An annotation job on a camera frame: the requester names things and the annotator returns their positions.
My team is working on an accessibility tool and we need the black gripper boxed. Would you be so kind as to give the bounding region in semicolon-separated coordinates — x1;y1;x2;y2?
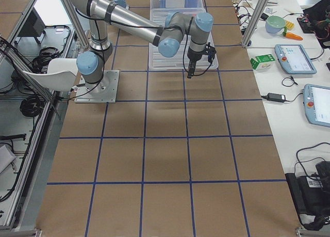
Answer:
187;42;216;78

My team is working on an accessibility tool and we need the clear plastic box lid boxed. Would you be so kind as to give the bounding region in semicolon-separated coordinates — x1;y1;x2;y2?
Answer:
148;7;219;72

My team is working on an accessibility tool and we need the clear plastic storage box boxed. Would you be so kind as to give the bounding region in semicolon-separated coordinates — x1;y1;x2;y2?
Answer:
150;0;204;9

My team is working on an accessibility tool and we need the green white carton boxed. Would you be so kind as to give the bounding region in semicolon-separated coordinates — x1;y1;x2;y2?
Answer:
250;54;275;70

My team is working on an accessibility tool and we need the green blue bowl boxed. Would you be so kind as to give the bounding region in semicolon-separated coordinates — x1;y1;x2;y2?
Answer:
265;15;286;34

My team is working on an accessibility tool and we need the black power adapter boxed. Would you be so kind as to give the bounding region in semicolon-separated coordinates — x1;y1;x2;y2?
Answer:
268;93;286;103

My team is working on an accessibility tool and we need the teach pendant tablet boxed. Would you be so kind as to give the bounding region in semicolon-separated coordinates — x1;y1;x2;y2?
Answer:
303;84;329;127
274;44;317;74

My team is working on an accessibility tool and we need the toy carrot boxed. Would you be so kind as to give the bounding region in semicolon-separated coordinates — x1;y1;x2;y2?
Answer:
282;27;303;41

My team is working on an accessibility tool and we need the yellow toy corn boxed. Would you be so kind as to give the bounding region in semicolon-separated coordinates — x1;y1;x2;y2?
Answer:
285;20;294;30

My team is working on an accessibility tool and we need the white chair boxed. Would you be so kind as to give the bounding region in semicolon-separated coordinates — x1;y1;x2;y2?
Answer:
23;58;78;92

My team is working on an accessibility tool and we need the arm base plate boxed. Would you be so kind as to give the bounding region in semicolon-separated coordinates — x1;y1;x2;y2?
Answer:
74;70;120;103

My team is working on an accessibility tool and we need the aluminium frame post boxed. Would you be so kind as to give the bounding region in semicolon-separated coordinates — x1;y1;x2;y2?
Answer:
241;0;268;48

